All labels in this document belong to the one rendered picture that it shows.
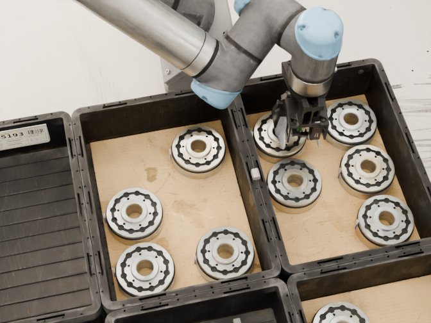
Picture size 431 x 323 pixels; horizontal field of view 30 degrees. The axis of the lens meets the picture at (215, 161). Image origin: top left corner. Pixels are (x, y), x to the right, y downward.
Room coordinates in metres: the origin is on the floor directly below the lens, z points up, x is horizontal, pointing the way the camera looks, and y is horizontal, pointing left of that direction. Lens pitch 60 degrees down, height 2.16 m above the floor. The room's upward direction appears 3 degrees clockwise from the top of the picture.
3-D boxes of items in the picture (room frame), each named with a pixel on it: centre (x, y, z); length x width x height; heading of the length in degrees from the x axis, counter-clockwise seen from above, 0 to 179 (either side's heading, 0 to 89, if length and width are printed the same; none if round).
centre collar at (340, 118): (0.87, -0.26, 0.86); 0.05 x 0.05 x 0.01
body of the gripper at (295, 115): (0.81, -0.16, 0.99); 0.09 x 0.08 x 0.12; 8
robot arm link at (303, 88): (0.82, -0.16, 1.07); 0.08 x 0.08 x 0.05
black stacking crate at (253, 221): (0.67, 0.08, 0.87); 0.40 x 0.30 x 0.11; 15
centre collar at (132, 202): (0.65, 0.14, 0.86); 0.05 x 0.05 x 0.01
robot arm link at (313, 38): (0.82, -0.15, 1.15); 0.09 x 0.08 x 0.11; 47
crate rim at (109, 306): (0.67, 0.08, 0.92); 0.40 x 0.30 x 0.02; 15
